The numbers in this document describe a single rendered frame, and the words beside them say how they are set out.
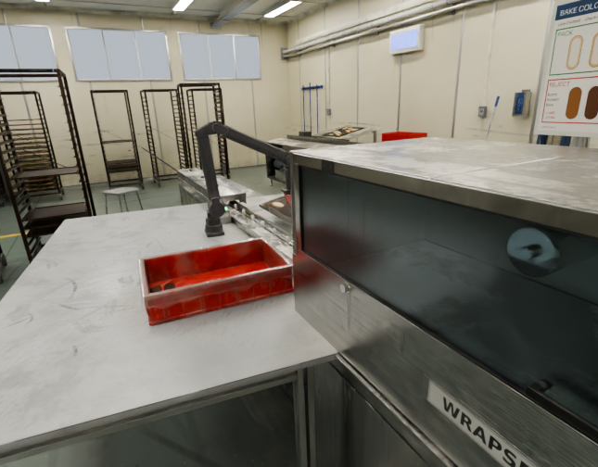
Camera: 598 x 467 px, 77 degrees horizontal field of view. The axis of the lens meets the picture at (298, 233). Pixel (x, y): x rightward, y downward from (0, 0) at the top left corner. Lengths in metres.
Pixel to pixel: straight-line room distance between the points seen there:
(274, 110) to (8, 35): 5.14
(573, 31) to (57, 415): 1.86
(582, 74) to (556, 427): 1.29
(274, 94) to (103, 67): 3.62
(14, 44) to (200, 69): 3.23
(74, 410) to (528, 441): 0.85
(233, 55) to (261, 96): 1.07
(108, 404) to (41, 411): 0.14
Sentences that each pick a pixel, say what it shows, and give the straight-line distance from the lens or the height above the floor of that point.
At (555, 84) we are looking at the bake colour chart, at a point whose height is 1.45.
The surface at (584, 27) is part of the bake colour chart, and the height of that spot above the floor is 1.62.
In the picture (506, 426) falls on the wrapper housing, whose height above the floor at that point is 0.97.
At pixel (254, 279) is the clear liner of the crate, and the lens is 1.20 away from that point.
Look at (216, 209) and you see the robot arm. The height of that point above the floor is 0.95.
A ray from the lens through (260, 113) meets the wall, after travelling 9.43.
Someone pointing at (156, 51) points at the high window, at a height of 2.54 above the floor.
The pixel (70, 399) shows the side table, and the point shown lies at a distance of 1.04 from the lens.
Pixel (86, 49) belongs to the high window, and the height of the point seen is 2.54.
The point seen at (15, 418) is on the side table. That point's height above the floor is 0.82.
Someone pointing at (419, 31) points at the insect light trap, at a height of 2.31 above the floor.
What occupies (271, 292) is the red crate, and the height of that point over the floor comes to 0.84.
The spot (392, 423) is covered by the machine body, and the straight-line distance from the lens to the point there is 0.93.
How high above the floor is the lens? 1.42
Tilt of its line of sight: 19 degrees down
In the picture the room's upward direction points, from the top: 2 degrees counter-clockwise
